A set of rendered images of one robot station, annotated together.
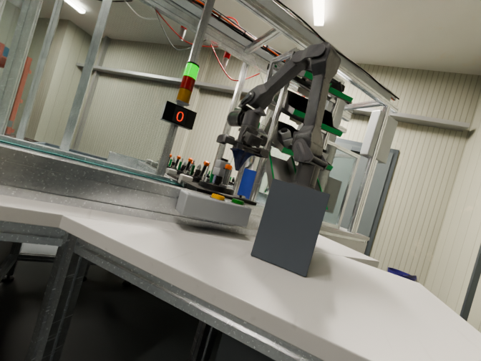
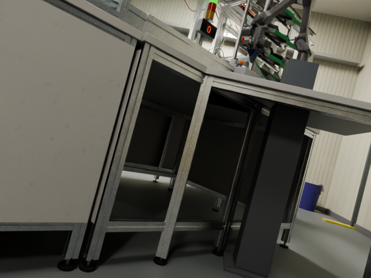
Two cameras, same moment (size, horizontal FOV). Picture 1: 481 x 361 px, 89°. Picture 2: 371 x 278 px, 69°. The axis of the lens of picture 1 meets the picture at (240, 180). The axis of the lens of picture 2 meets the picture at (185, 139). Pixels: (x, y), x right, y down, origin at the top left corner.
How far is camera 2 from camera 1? 0.98 m
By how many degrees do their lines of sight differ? 11
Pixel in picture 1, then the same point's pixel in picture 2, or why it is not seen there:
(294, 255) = not seen: hidden behind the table
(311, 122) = (304, 31)
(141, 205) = not seen: hidden behind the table
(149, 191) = (222, 66)
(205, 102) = not seen: hidden behind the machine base
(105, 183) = (208, 57)
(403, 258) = (311, 174)
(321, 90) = (308, 14)
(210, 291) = (292, 87)
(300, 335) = (330, 96)
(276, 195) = (292, 66)
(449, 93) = (345, 35)
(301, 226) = (306, 80)
